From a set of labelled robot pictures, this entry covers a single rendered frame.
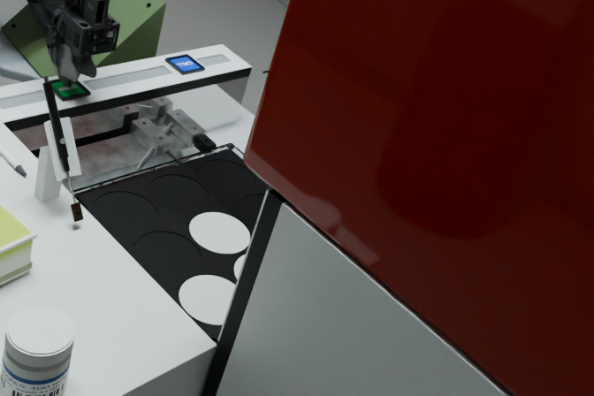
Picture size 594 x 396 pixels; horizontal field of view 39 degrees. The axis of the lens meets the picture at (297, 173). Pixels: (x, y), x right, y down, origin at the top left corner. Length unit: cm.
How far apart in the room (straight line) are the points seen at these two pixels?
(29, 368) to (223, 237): 50
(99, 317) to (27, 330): 17
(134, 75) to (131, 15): 20
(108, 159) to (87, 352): 51
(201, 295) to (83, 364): 27
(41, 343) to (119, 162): 61
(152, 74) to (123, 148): 17
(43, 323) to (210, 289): 37
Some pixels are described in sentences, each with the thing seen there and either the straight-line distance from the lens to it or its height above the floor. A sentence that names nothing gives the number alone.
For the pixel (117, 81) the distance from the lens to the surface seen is 154.
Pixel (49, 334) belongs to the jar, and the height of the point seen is 106.
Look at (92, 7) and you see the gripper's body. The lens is 134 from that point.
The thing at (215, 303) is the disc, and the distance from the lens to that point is 122.
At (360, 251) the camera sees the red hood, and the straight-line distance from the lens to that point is 84.
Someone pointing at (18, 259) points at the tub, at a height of 100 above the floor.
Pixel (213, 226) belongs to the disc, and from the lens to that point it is 135.
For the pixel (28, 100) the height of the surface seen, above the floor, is 96.
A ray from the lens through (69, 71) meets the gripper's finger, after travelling 143.
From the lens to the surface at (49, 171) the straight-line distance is 119.
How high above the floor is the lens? 174
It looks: 34 degrees down
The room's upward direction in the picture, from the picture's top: 19 degrees clockwise
